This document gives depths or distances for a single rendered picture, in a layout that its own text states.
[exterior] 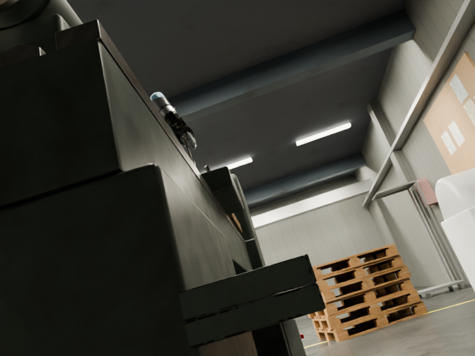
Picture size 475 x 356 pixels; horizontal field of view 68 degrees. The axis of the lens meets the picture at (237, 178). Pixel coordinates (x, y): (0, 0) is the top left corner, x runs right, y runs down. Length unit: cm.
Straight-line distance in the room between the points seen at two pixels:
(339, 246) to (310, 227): 105
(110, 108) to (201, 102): 480
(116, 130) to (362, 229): 1143
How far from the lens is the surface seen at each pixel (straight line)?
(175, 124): 175
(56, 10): 69
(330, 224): 1166
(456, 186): 420
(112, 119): 37
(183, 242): 33
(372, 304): 442
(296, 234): 1161
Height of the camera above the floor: 53
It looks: 21 degrees up
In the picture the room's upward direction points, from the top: 17 degrees counter-clockwise
